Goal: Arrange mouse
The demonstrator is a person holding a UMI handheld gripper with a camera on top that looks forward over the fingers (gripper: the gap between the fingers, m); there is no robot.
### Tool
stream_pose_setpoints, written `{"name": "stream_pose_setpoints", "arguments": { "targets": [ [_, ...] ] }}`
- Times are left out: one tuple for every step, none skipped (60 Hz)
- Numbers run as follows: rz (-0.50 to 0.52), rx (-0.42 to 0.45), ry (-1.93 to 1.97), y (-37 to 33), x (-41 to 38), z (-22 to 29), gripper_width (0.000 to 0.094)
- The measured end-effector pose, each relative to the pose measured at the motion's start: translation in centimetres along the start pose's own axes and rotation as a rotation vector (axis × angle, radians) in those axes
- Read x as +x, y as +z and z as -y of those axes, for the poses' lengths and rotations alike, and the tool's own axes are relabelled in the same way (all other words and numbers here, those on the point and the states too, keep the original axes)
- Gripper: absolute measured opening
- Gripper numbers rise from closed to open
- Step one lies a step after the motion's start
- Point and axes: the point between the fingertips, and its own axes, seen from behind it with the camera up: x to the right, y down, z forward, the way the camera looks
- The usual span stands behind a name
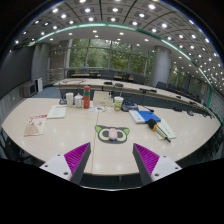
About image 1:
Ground white cardboard box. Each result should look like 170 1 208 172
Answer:
92 90 114 108

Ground cat face mouse pad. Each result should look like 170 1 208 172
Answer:
94 124 131 145

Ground white paper cup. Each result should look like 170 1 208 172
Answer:
65 92 75 108

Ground grey low cabinet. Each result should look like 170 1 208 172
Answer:
22 81 38 98

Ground dark office chairs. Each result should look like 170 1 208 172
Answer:
66 68 214 118

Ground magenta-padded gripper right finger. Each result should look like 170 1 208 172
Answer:
132 142 183 186

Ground long curved conference desk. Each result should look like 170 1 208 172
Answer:
53 77 209 113

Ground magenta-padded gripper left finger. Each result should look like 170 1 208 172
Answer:
39 141 93 186

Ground white paper booklet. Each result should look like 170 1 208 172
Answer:
46 104 68 120

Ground blue and white book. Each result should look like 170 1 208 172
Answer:
128 109 162 125

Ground red thermos bottle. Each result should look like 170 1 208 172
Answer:
82 85 92 110

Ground white lidded mug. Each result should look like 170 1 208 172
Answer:
73 93 84 109

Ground black microphone with yellow band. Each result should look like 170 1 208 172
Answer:
147 118 172 144

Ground dark conference microphone unit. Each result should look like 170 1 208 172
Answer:
121 101 139 112

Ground colourful printed leaflet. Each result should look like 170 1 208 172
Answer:
89 104 113 114

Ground ceiling lights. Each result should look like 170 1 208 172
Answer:
13 0 224 88

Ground red and white brochure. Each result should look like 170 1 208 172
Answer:
23 114 48 137

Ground printed drink cup with straw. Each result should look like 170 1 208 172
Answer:
113 96 125 112

